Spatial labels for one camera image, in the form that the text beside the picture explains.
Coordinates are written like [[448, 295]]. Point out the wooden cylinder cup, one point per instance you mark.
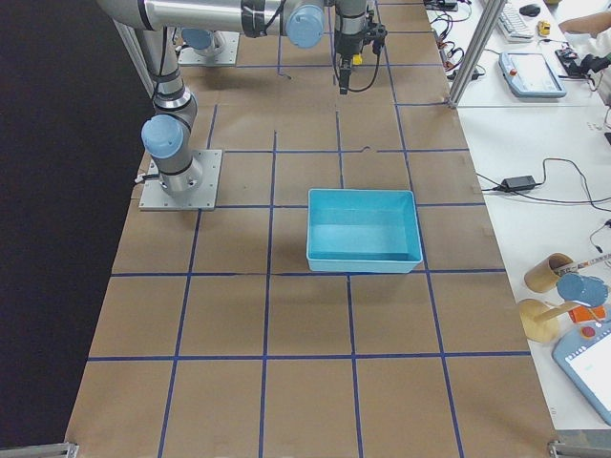
[[543, 277], [540, 321]]

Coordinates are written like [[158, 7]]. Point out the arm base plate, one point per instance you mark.
[[194, 189], [227, 58]]

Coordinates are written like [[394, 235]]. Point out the white keyboard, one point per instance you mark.
[[512, 26]]

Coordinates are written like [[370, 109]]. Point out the orange small object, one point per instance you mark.
[[583, 314]]

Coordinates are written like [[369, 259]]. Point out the black computer mouse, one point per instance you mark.
[[530, 10]]

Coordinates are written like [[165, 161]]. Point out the near teach pendant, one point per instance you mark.
[[583, 354]]

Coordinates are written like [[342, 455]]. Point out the blue plastic cup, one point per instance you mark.
[[586, 290]]

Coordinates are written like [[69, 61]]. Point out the lower wooden cylinder cup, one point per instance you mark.
[[540, 321]]

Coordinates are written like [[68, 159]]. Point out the person forearm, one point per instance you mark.
[[592, 24]]

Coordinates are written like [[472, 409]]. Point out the far teach pendant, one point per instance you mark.
[[529, 75]]

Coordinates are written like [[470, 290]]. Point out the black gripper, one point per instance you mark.
[[347, 44]]

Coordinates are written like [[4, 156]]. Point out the aluminium frame post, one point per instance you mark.
[[482, 33]]

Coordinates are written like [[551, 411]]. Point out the light blue plastic bin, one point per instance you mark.
[[362, 231]]

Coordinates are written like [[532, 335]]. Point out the aluminium corner bracket right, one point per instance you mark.
[[558, 450]]

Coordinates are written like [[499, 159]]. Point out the upper wooden cylinder cup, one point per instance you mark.
[[543, 277]]

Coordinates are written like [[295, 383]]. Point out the aluminium corner bracket left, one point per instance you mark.
[[60, 450]]

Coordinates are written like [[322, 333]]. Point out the black power adapter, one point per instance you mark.
[[517, 184]]

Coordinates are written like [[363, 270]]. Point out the aluminium corner bracket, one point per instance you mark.
[[60, 450], [558, 450]]

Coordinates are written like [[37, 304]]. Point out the teach pendant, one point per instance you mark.
[[529, 75], [583, 354]]

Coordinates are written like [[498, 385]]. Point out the small yellow toy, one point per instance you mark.
[[543, 28]]

